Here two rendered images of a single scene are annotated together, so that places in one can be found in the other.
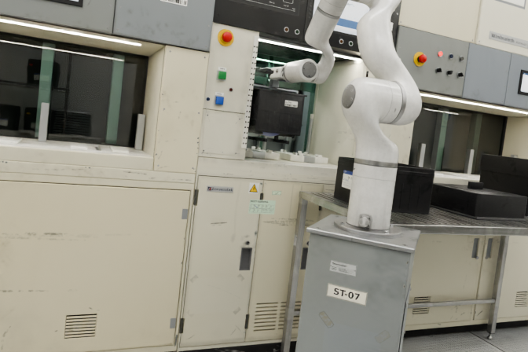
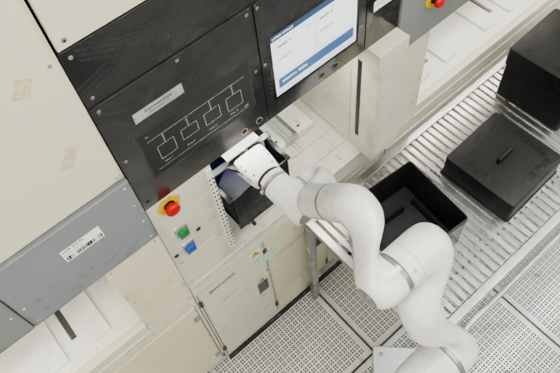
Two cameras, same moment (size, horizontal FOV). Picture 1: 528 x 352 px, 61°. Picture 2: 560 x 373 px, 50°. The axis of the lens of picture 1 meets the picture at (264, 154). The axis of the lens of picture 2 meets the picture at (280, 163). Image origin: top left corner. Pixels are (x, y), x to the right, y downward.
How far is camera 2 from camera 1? 1.93 m
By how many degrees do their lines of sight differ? 55
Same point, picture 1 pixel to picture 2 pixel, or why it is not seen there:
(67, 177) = not seen: outside the picture
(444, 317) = not seen: hidden behind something
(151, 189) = (157, 338)
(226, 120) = (205, 247)
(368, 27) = (418, 330)
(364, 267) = not seen: outside the picture
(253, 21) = (197, 164)
